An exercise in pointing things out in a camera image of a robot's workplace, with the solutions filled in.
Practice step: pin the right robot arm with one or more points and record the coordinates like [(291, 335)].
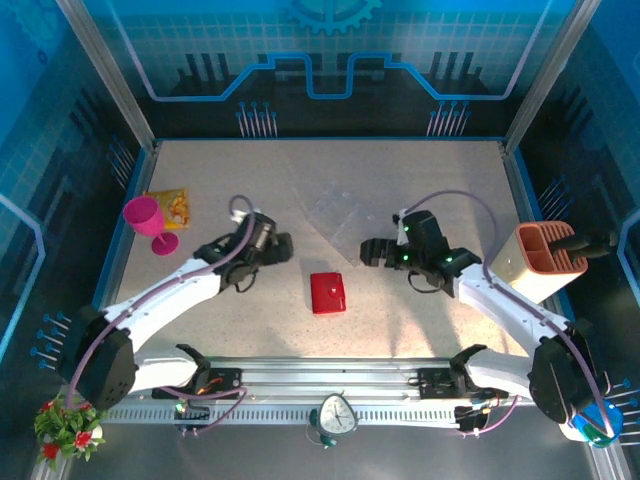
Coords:
[(505, 305)]

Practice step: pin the small green alarm clock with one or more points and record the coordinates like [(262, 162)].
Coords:
[(336, 415)]

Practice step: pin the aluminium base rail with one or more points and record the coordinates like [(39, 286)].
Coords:
[(325, 375)]

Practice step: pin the blue white globe toy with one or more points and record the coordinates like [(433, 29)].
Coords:
[(590, 432)]

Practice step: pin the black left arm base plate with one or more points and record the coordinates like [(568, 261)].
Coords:
[(227, 377)]

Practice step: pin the aluminium frame post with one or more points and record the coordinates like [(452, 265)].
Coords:
[(107, 75), (545, 75)]

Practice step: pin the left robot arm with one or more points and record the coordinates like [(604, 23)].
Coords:
[(165, 300)]

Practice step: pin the yellow snack packet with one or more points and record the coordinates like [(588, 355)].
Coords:
[(177, 207)]

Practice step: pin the white orange knife block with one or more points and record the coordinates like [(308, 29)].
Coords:
[(530, 275)]

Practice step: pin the red card holder wallet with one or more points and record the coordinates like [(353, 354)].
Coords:
[(325, 295)]

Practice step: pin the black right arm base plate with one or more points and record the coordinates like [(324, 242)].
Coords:
[(435, 382)]

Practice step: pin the pink plastic goblet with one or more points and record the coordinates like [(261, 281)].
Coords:
[(145, 215)]

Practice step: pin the potted plant red flowers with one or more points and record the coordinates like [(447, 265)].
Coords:
[(65, 425)]

